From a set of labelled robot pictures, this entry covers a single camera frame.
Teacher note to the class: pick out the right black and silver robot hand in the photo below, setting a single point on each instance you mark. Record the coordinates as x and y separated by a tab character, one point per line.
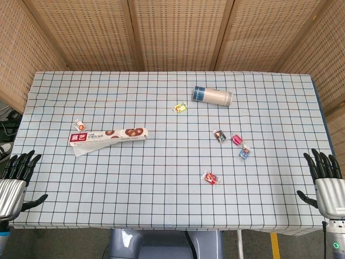
330	195

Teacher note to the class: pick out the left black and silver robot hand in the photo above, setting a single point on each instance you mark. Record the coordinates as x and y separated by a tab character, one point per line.
12	194

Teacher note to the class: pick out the long red and white box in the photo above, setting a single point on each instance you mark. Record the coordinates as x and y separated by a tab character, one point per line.
107	135

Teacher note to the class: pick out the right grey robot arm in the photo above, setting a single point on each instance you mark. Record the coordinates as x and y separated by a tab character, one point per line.
335	240

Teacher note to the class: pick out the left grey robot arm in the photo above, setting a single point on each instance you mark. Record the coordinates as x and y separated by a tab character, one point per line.
3	237

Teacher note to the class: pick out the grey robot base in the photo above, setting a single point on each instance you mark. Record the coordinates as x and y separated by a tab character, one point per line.
161	244

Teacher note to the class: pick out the white and black shoe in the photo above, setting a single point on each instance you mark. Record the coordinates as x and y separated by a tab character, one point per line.
5	151

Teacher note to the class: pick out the yellow floor tape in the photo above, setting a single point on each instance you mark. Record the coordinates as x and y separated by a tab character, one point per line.
275	246

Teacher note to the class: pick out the blue wrapped candy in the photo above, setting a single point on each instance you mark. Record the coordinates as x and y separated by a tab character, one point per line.
245	153

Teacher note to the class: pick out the white and orange wrapped candy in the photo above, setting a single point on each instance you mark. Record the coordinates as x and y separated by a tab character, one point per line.
80	125

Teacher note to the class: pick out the white table leg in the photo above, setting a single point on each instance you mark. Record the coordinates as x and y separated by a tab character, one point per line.
240	244

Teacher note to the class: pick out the pink wrapped candy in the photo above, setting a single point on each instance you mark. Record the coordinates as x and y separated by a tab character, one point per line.
237	139

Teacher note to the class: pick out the red wrapped candy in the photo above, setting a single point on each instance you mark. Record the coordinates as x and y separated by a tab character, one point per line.
211	178

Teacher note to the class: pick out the dark wrapped candy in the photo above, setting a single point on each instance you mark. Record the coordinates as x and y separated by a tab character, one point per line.
220	136

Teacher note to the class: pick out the woven bamboo screen panel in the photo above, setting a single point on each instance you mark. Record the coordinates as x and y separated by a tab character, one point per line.
19	59
328	62
89	32
266	35
178	32

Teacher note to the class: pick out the blue grid tablecloth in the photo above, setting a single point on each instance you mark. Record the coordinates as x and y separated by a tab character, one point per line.
161	175

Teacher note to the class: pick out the beige and blue cylinder can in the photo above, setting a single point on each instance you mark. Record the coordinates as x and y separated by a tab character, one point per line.
213	96

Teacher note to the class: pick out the yellow wrapped candy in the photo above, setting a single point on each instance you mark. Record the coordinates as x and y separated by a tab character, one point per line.
179	108

